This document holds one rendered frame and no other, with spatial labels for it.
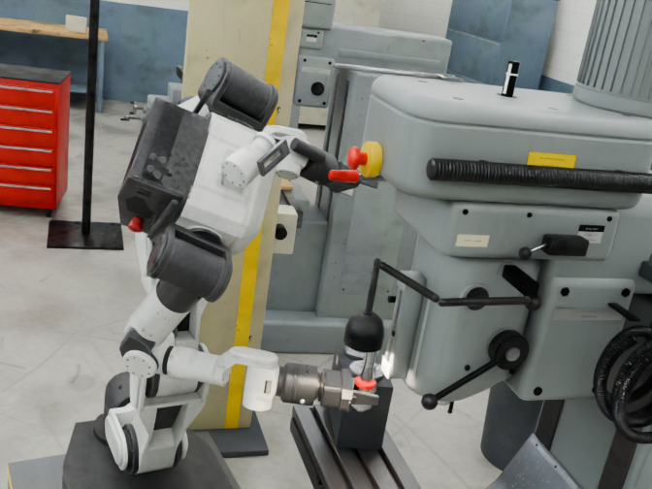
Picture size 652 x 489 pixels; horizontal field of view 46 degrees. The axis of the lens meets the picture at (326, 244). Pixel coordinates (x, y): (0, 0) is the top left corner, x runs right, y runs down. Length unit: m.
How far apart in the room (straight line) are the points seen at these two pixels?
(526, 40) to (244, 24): 6.04
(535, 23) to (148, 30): 4.68
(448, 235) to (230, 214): 0.51
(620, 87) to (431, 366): 0.59
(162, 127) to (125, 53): 8.68
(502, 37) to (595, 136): 7.30
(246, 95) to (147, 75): 8.64
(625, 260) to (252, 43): 1.86
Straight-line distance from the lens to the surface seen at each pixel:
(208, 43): 2.97
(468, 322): 1.41
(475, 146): 1.24
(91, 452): 2.54
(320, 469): 1.96
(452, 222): 1.28
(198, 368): 1.74
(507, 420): 3.64
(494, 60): 8.70
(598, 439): 1.80
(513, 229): 1.34
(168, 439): 2.28
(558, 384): 1.55
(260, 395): 1.71
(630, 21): 1.44
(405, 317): 1.44
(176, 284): 1.56
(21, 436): 3.62
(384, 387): 1.96
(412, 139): 1.22
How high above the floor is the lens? 2.07
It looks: 20 degrees down
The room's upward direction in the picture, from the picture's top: 9 degrees clockwise
